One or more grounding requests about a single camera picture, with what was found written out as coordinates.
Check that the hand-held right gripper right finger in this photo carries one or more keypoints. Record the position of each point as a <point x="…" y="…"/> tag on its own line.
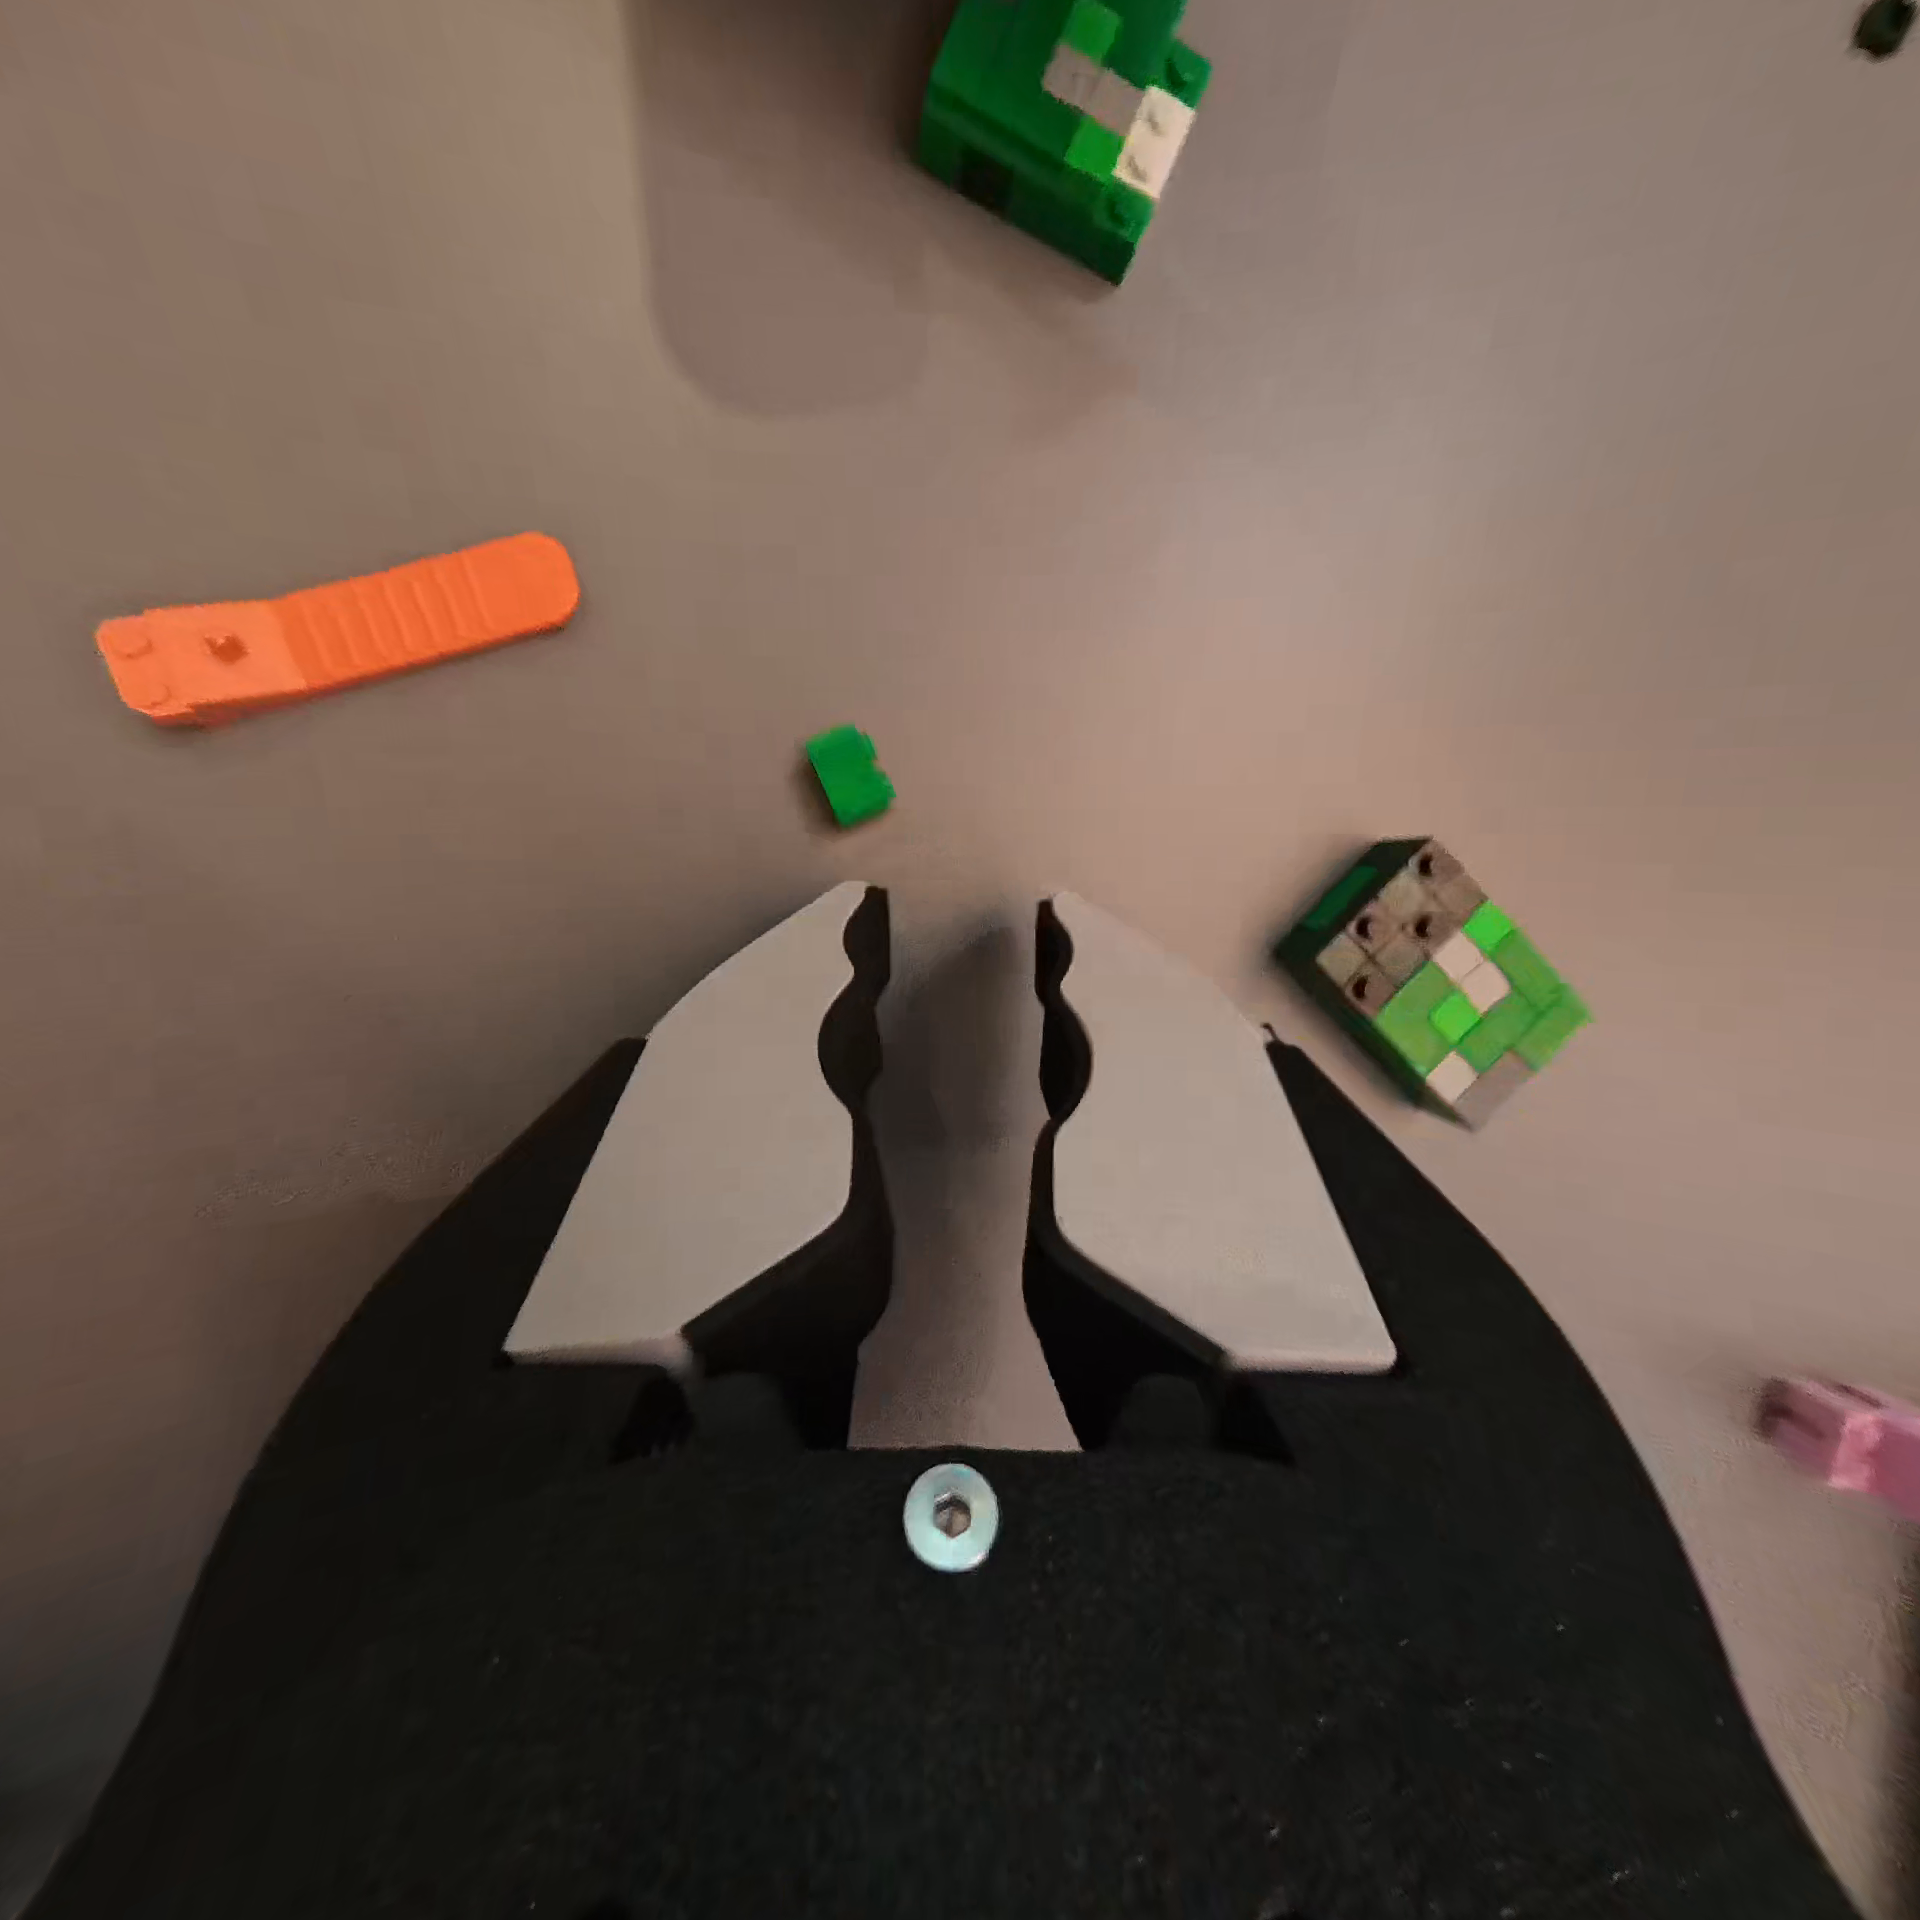
<point x="1202" y="1171"/>

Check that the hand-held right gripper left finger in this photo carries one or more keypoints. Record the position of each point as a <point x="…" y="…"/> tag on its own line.
<point x="706" y="1140"/>

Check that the small bright green lego brick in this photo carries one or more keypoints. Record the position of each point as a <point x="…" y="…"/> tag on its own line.
<point x="849" y="776"/>

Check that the green grey lego cube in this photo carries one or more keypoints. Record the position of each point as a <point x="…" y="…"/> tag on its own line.
<point x="1441" y="989"/>

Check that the pink lego assembly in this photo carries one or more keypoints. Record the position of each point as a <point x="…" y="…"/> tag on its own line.
<point x="1852" y="1441"/>

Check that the green white tiled lego block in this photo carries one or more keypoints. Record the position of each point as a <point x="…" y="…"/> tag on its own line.
<point x="1020" y="149"/>

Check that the single dark lego piece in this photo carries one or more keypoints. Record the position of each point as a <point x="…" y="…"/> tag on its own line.
<point x="1875" y="28"/>

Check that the orange brick separator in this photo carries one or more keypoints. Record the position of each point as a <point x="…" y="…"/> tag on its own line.
<point x="375" y="614"/>

